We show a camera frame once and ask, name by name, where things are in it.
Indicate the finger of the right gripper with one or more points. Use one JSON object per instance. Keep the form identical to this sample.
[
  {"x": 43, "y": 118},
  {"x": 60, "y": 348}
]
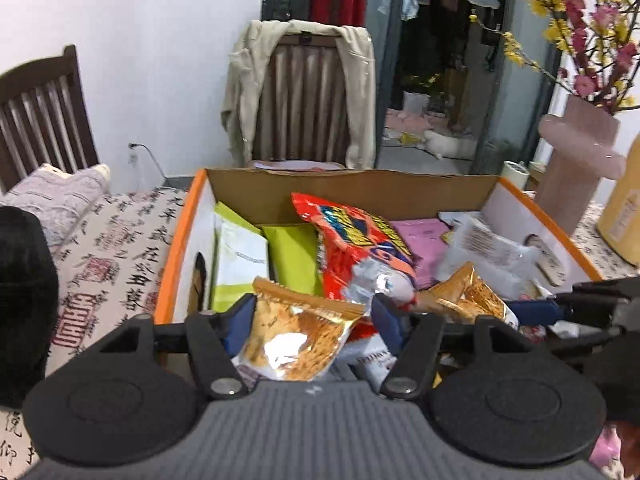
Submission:
[{"x": 543, "y": 312}]

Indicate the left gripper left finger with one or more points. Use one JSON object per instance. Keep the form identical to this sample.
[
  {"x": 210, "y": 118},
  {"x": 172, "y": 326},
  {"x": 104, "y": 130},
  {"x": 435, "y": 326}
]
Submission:
[{"x": 214, "y": 339}]

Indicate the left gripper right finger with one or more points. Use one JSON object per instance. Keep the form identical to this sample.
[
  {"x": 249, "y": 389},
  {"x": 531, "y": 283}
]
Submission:
[{"x": 414, "y": 340}]

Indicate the orange print snack packet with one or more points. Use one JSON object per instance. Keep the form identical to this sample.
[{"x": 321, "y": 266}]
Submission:
[{"x": 295, "y": 337}]

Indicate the green snack packet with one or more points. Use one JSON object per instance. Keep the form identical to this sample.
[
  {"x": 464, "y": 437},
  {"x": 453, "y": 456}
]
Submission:
[
  {"x": 241, "y": 255},
  {"x": 293, "y": 251}
]

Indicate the red snack bag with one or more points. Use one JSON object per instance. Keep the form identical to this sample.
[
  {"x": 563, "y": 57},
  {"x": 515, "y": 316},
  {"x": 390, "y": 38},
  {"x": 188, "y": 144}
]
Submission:
[{"x": 360, "y": 255}]

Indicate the pink snack packet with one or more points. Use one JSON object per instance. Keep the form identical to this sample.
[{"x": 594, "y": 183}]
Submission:
[{"x": 424, "y": 240}]

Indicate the white grey snack packet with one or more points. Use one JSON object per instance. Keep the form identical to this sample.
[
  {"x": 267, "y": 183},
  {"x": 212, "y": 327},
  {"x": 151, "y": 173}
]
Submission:
[{"x": 366, "y": 359}]

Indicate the large white snack packet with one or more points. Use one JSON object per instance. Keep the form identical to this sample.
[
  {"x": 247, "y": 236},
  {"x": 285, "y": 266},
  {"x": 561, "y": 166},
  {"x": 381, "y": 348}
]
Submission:
[{"x": 511, "y": 269}]

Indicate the red cardboard snack box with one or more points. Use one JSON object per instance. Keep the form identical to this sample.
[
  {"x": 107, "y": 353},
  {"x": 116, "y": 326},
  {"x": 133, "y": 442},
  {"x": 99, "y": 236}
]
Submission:
[{"x": 366, "y": 201}]

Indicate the calligraphy tablecloth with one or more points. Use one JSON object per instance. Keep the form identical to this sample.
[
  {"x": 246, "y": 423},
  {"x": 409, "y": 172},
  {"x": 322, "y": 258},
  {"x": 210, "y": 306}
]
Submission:
[{"x": 111, "y": 267}]

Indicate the yellow thermos jug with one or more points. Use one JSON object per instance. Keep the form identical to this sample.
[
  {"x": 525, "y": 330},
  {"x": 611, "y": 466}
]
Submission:
[{"x": 619, "y": 222}]

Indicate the pink ceramic vase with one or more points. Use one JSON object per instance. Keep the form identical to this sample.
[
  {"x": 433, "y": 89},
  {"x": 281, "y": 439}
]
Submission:
[{"x": 583, "y": 154}]

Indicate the black cloth bundle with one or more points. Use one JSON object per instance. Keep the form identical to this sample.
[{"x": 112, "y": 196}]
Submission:
[{"x": 28, "y": 305}]

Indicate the folded pink woven blanket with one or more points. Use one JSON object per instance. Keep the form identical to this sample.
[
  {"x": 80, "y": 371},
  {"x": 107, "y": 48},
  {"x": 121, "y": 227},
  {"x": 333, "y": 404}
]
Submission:
[{"x": 58, "y": 199}]

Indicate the wooden chair with jacket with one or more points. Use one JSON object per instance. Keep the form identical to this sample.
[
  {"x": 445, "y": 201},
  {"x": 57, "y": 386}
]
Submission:
[{"x": 302, "y": 111}]

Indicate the dark wooden chair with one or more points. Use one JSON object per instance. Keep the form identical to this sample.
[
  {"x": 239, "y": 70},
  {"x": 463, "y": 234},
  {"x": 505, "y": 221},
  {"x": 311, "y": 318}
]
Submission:
[{"x": 44, "y": 118}]

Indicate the beige jacket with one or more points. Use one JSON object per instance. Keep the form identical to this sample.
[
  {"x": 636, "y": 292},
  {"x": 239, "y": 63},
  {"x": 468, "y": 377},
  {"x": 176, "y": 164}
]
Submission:
[{"x": 248, "y": 63}]

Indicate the yellow and pink flower branches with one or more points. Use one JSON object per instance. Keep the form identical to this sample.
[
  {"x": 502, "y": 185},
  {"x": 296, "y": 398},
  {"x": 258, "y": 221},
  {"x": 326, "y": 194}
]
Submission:
[{"x": 599, "y": 37}]

